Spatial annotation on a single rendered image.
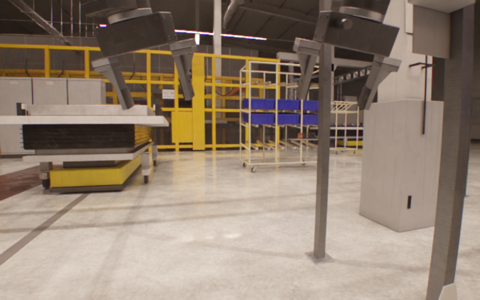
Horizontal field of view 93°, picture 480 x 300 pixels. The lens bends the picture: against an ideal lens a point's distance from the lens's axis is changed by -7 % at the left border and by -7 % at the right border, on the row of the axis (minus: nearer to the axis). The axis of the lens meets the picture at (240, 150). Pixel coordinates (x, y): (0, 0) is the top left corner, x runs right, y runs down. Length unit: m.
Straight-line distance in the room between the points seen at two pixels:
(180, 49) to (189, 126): 7.37
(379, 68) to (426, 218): 1.75
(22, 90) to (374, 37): 7.78
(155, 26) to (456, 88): 0.97
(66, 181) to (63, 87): 4.63
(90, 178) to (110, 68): 2.62
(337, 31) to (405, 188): 1.60
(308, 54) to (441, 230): 0.89
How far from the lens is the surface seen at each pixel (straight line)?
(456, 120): 1.09
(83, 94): 7.37
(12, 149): 8.04
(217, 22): 10.25
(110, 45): 0.51
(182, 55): 0.47
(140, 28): 0.47
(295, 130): 10.93
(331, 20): 0.46
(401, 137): 1.91
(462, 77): 1.10
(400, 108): 1.93
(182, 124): 7.80
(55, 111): 3.44
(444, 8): 1.13
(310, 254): 1.51
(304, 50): 0.46
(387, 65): 0.53
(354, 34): 0.48
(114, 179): 3.04
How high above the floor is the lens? 0.70
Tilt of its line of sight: 5 degrees down
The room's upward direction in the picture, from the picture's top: straight up
